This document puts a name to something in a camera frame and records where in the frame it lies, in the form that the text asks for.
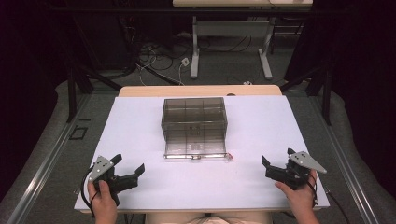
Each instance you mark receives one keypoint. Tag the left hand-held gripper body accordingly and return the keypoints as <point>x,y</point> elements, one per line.
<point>123,182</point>

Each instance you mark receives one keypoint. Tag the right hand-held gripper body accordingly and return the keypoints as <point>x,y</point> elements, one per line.
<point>295,175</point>

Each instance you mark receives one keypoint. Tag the clear grey plastic compartment box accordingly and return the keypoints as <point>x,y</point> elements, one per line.
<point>194,124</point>

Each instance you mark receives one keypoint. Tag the person's right hand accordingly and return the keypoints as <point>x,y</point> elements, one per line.
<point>302,199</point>

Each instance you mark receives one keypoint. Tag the person's left hand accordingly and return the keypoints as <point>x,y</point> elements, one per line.
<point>104,202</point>

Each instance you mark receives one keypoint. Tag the white table mat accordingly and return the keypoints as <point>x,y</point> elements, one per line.
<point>140,124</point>

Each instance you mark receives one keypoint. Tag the black metal stand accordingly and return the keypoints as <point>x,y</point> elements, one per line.
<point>71,99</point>
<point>326,102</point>

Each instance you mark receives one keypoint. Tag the small white plug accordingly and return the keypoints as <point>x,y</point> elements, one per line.
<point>247,83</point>

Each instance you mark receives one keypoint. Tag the person's lap in beige pants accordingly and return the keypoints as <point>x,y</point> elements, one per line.
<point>205,220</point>

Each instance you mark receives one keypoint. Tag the dark curtain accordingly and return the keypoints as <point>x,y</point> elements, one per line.
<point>367,77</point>
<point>21,93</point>

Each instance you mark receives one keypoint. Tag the metal floor rail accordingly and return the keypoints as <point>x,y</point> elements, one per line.
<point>44,165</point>
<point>352,174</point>

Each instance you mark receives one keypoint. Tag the white metal desk frame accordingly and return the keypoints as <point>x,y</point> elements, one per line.
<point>232,28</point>

